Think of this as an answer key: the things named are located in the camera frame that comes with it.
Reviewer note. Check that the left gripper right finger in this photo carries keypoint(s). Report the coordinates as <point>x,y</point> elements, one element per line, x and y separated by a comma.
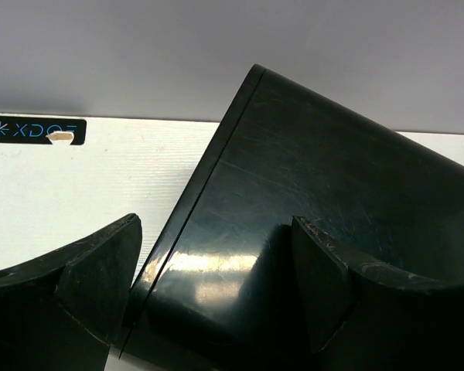
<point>365,314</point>

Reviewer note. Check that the left XDOF logo sticker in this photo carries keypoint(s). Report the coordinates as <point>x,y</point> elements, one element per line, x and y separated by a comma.
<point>35,130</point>

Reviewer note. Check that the black pink drawer organizer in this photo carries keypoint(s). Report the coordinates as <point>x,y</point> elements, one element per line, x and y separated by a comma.
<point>219,291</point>

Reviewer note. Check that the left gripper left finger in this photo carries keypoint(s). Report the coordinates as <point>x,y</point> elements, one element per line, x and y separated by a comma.
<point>63,310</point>

